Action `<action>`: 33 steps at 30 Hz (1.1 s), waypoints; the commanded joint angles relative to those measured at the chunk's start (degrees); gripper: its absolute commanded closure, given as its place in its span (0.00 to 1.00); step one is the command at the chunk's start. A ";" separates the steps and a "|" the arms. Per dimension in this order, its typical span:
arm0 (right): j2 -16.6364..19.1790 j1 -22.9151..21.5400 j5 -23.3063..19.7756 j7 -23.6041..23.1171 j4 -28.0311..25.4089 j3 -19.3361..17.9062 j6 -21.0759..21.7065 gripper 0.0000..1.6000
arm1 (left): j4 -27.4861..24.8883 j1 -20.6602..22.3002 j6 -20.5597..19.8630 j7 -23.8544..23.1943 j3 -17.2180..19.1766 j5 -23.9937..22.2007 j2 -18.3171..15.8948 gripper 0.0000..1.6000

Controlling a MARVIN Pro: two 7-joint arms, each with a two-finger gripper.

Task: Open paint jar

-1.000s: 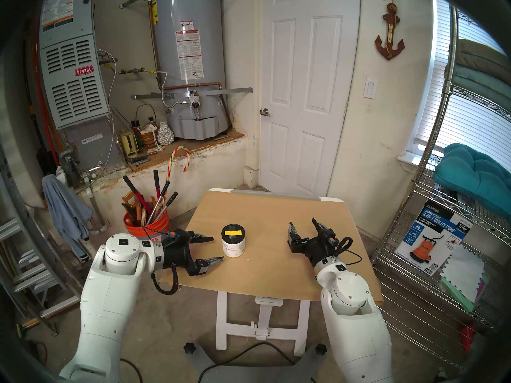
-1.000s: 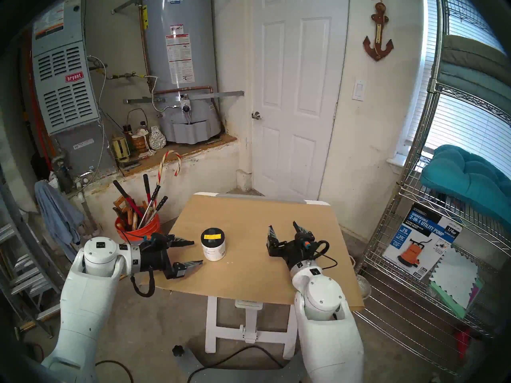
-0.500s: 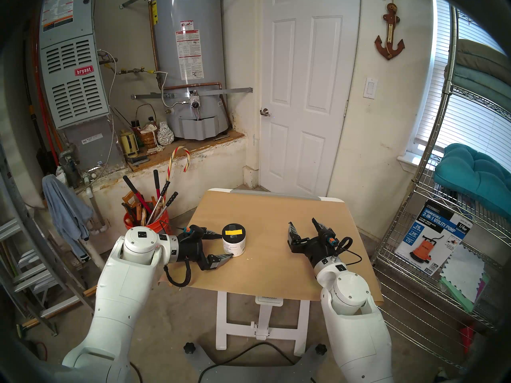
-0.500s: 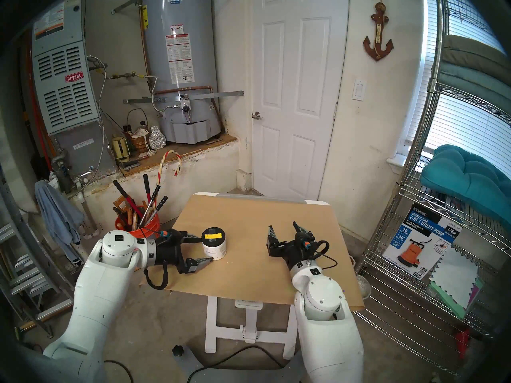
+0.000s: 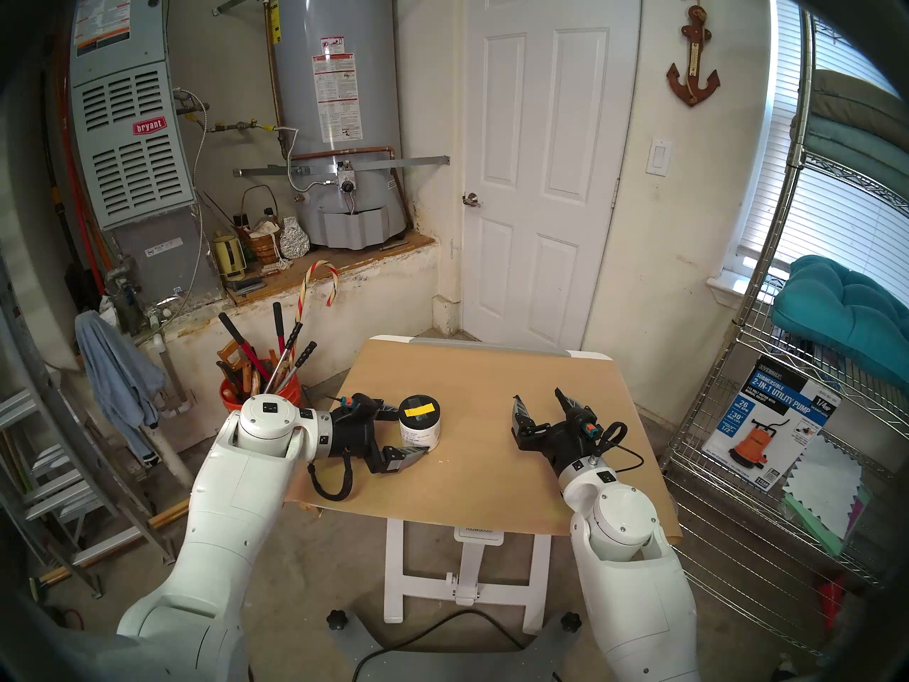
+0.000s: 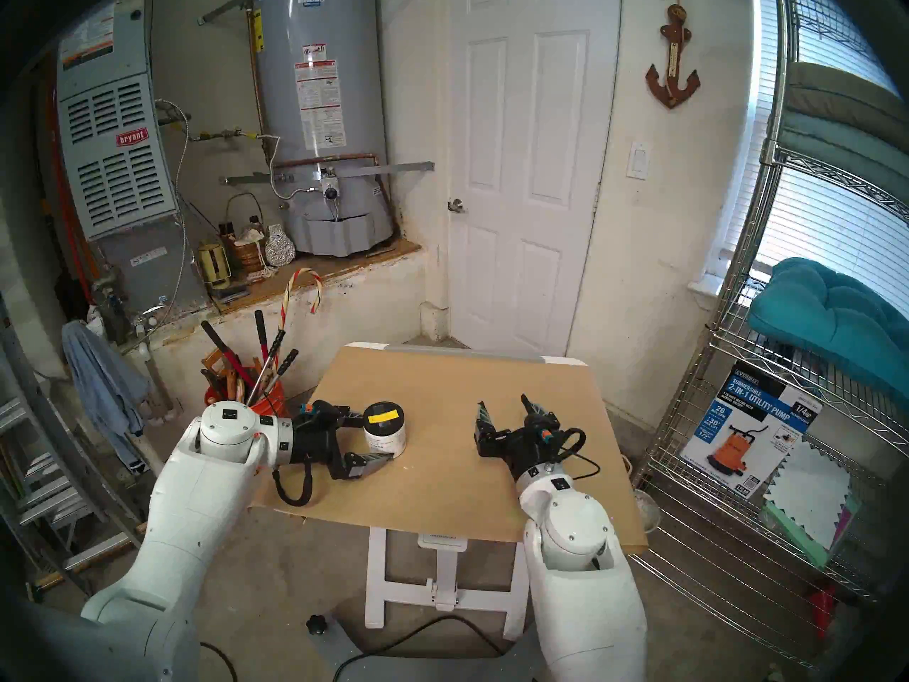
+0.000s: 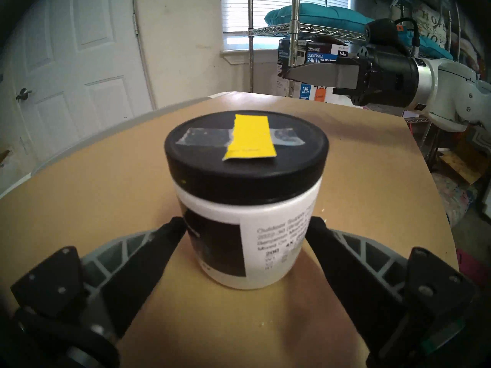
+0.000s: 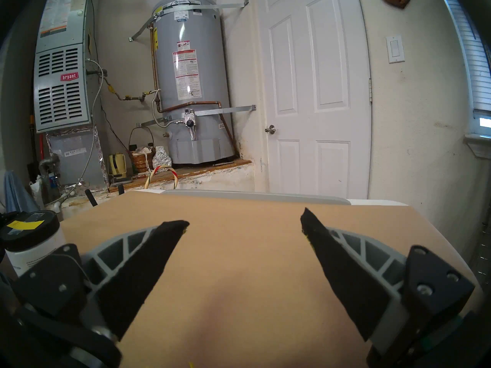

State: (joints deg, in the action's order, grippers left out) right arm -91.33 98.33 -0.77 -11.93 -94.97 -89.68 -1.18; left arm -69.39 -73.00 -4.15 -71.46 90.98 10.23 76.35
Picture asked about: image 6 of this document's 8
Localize orange plastic bucket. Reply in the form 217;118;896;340
205;382;288;418

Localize wooden top folding table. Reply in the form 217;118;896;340
343;342;589;642

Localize black lid with yellow tape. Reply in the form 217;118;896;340
362;401;406;436

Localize white pvc pipe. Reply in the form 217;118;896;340
135;332;182;426

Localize white scalloped sheet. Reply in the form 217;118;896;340
763;439;853;550

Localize white round container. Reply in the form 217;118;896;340
634;489;661;536

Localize grey water heater tank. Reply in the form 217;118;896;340
249;0;397;256

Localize white panel door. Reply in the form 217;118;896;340
446;0;622;358

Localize yellow plastic jug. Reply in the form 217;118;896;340
197;242;233;291

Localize rusty anchor wall decoration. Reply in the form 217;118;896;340
645;0;702;109

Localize black coiled gripper cable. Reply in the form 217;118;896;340
272;460;315;507

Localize black looped gripper cable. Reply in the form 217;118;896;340
554;427;602;480

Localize galvanized metal heater strap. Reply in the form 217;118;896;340
197;0;435;26
220;162;435;186

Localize utility pump box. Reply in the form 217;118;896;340
680;361;824;500

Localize grey-green folded cushion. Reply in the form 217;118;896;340
771;109;909;205

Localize wooden heater platform board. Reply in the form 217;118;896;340
209;237;423;315

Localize white window sill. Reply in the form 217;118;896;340
687;274;725;312

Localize black floor cable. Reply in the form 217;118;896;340
341;613;508;682
199;642;239;682

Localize white paint jar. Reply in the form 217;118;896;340
364;425;408;460

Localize grey Bryant furnace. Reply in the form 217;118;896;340
55;0;210;312

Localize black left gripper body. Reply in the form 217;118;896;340
288;400;356;479

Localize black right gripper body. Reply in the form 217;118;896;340
474;414;570;481

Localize white window blinds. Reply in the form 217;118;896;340
710;0;909;319

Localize flexible metal conduit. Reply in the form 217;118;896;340
138;99;192;333

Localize black-grip hedge shears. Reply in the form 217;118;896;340
245;330;299;408

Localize blue hanging cloth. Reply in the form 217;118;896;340
61;320;151;472

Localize chrome wire shelf rack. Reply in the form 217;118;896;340
628;0;909;671

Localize aluminium ladder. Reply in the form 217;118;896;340
0;290;143;603

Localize red plastic item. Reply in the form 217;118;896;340
806;581;839;642

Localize olive folded cushion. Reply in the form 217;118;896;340
785;61;909;131

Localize crumpled foil bundle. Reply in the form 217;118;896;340
264;224;296;267

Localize striped candy cane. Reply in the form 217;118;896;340
277;267;324;337

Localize green flat board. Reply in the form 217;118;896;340
763;499;864;568

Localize wicker basket with handle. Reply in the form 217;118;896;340
225;193;267;273

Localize teal tufted cushion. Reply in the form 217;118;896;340
747;256;909;404

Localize wooden-handled hand saw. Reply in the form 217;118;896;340
201;349;246;404

